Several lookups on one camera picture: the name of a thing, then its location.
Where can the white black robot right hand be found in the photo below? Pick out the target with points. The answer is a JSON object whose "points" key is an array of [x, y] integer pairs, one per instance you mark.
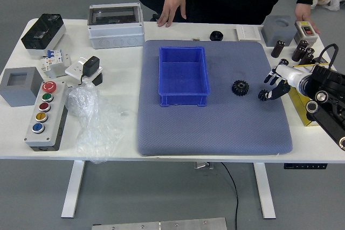
{"points": [[291, 75]]}

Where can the person's right hand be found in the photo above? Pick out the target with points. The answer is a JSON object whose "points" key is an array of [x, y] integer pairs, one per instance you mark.
{"points": [[172, 6]]}

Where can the person's left hand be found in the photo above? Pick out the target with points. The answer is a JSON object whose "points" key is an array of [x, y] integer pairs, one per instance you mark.
{"points": [[303, 13]]}

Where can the small black gear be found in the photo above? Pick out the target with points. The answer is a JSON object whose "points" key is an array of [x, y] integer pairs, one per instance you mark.
{"points": [[261, 95]]}

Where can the big black gear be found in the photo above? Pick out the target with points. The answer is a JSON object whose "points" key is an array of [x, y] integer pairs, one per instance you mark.
{"points": [[235, 90]]}

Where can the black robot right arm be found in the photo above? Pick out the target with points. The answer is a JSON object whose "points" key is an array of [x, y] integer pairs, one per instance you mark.
{"points": [[328, 79]]}

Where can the grey box with round hole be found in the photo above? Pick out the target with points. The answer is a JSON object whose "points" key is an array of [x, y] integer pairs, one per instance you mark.
{"points": [[277, 32]]}

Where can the yellow cardboard box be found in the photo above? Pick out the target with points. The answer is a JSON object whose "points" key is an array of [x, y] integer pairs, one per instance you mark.
{"points": [[300, 106]]}

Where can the blue plastic box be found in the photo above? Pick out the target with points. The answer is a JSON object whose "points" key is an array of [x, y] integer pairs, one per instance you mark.
{"points": [[183, 82]]}

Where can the grey five-button control box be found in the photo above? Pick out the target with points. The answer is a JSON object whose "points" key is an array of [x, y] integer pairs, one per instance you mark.
{"points": [[54, 122]]}

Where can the grey hollow square box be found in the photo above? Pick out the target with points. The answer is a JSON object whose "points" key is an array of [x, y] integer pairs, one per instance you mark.
{"points": [[16, 95]]}

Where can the black capacitor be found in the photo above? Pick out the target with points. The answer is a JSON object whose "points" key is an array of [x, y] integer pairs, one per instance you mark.
{"points": [[283, 61]]}

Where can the brown capacitor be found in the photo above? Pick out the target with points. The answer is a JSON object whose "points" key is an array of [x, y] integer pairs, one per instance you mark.
{"points": [[306, 59], [299, 49], [277, 49], [310, 51]]}

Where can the small black display module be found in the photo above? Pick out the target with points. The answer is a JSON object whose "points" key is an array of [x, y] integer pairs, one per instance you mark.
{"points": [[323, 60]]}

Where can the grey-blue mat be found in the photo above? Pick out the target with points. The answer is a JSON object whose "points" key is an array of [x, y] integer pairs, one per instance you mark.
{"points": [[215, 127]]}

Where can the black desk control panel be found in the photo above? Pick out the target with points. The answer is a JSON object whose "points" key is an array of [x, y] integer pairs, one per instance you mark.
{"points": [[304, 166]]}

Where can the black power adapter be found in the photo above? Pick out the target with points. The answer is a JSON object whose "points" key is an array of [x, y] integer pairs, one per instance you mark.
{"points": [[90, 65]]}

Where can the black socket stand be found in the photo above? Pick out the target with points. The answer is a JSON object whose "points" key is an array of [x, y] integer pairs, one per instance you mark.
{"points": [[98, 79]]}

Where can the white table leg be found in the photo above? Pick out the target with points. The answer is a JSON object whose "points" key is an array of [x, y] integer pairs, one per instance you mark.
{"points": [[72, 189], [264, 189]]}

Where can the white blue circuit breaker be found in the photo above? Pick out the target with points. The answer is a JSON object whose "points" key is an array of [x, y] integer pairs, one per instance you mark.
{"points": [[54, 56]]}

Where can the clear plastic bag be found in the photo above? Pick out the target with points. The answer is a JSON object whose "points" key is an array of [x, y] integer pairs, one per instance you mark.
{"points": [[91, 117]]}

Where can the grey metal plate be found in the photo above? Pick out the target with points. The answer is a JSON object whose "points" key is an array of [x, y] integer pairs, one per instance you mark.
{"points": [[161, 224]]}

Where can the grey red-black push-button switch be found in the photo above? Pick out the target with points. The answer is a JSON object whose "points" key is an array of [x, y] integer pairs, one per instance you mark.
{"points": [[306, 33]]}

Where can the white wall switch plate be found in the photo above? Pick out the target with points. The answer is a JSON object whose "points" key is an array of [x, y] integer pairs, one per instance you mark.
{"points": [[248, 33]]}

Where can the grey enclosure with clear lid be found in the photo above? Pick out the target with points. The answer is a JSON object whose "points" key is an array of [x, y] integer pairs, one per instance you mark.
{"points": [[116, 33]]}

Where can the white wall socket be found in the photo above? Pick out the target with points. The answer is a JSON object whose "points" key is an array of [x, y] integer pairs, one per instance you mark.
{"points": [[74, 69]]}

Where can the small metal bracket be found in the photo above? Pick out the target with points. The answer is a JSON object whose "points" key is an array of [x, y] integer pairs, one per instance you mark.
{"points": [[203, 165]]}

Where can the black and white switch box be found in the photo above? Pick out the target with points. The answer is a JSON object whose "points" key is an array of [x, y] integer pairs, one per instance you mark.
{"points": [[43, 33]]}

